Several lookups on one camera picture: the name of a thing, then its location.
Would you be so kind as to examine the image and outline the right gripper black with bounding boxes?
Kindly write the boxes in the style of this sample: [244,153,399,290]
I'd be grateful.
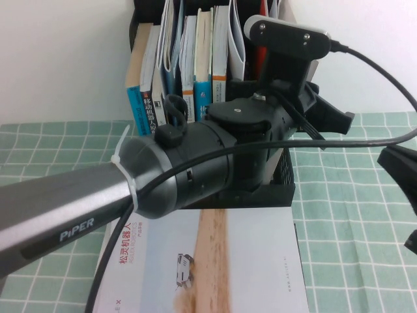
[377,144,417,253]

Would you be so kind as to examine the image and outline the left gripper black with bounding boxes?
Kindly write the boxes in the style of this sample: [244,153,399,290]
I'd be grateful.
[227,78,355,141]

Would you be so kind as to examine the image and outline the black plastic book holder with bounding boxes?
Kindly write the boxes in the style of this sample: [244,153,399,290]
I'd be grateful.
[129,0,297,209]

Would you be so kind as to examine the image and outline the red cover thin book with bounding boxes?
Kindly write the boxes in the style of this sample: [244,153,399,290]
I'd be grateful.
[255,0,281,81]

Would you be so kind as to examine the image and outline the grey spine book orange band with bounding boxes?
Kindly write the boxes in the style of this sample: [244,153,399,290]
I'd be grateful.
[211,5,231,106]

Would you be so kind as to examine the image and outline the blue spine thick book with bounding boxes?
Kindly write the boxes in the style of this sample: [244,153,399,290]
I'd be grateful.
[194,8,215,122]

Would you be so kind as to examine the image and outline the black spine book white lettering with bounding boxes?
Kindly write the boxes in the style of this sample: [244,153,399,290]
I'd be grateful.
[139,25,164,136]

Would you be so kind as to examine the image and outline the cyan spine book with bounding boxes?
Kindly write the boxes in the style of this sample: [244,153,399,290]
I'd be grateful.
[125,22,154,136]

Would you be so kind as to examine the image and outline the green checked tablecloth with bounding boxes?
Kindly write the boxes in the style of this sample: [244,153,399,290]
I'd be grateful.
[0,112,417,313]

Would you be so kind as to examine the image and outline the white booklet dark cover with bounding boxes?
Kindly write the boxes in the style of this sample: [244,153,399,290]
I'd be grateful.
[227,0,247,82]

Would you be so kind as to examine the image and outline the blue cover thin magazine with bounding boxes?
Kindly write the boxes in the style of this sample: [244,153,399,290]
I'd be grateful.
[156,0,188,127]

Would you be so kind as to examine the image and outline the white zip tie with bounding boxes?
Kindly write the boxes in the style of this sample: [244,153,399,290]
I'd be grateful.
[110,125,141,213]

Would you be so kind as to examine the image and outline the black left camera cable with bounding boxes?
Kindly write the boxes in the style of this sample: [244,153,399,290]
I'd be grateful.
[85,38,417,313]

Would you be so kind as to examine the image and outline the black flat gripper cable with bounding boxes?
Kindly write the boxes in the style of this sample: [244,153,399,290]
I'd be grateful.
[280,96,328,151]

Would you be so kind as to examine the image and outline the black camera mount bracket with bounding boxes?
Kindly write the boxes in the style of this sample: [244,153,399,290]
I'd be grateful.
[260,48,315,108]

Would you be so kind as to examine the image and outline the left wrist camera silver rim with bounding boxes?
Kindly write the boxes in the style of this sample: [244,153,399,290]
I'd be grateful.
[243,14,334,61]

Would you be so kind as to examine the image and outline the short black looped cable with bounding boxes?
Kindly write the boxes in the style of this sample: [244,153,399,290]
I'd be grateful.
[155,93,189,148]

